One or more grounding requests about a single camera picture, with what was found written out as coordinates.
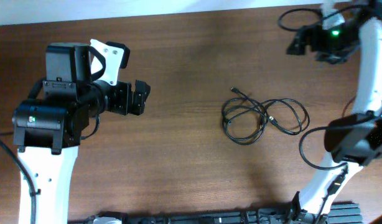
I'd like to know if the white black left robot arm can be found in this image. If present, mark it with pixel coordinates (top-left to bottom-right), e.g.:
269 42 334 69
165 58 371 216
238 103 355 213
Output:
12 39 151 223

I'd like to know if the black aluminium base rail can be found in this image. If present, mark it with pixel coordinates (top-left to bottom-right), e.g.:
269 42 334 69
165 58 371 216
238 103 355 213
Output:
69 202 363 224

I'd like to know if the black usb cable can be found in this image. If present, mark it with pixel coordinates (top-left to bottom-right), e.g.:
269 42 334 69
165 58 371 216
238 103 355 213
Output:
221 87 311 146

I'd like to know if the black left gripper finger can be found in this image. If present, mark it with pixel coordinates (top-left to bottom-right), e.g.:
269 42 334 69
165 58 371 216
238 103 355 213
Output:
131 91 147 116
133 80 151 100

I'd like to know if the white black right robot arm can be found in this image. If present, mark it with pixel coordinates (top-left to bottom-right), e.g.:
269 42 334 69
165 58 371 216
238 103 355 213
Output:
287 1 382 223

